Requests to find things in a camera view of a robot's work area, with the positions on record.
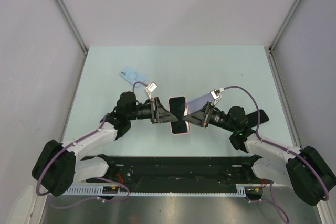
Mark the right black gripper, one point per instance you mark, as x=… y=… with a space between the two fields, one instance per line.
x=201 y=118

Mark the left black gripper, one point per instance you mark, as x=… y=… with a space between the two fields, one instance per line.
x=158 y=114

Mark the purple phone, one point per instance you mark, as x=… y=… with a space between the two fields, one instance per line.
x=178 y=107

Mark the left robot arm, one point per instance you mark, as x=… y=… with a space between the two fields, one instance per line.
x=62 y=164

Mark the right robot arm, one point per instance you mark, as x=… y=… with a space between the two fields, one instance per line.
x=301 y=169

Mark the lavender phone case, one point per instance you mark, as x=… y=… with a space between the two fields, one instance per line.
x=199 y=102

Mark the black phone right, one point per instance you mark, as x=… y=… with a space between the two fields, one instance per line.
x=253 y=118

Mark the light blue phone case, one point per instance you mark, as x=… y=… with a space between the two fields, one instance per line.
x=131 y=75

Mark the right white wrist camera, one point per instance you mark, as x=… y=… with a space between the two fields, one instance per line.
x=216 y=95

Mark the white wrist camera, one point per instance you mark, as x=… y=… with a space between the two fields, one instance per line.
x=216 y=95
x=150 y=88

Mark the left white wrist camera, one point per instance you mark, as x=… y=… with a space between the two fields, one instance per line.
x=150 y=88

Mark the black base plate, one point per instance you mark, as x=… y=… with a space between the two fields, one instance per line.
x=226 y=170

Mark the right side aluminium rail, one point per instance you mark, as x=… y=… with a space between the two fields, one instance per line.
x=283 y=98

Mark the white slotted cable duct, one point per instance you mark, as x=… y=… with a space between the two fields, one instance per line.
x=113 y=190

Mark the right corner aluminium post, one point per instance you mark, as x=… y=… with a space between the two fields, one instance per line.
x=284 y=25

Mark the corner aluminium post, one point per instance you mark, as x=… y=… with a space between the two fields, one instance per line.
x=284 y=25
x=71 y=25

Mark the left corner aluminium post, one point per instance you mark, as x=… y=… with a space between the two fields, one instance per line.
x=71 y=25

